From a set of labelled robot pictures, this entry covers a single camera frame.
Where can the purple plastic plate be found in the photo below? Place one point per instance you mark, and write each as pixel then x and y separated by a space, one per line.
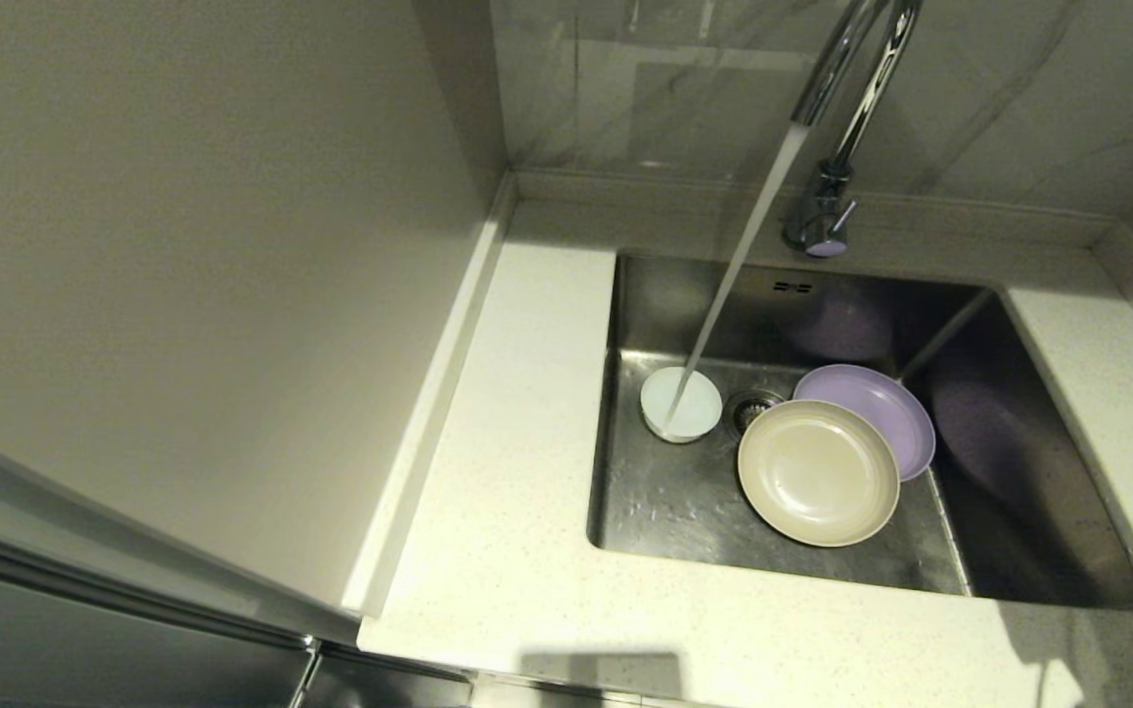
pixel 891 398

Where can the beige plastic plate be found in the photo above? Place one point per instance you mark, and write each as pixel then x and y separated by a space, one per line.
pixel 817 472

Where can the chrome kitchen faucet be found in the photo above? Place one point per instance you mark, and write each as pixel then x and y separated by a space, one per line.
pixel 820 221

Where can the small white bowl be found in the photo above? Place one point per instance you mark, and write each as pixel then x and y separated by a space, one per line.
pixel 660 408

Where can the metal sink drain strainer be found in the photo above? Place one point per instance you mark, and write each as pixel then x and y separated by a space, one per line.
pixel 745 408

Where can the stainless steel sink basin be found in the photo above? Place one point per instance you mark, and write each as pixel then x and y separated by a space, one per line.
pixel 675 511

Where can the running water stream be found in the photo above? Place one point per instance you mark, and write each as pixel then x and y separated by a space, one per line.
pixel 744 256

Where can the white edge trim strip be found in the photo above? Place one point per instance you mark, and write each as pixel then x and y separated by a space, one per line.
pixel 429 413

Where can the tall beige cabinet side panel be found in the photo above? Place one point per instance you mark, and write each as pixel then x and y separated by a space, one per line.
pixel 183 295

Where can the metal door trim strip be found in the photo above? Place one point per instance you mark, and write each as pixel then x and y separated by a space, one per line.
pixel 134 597

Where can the grey glossy cabinet door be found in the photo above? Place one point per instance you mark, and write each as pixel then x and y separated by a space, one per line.
pixel 85 659

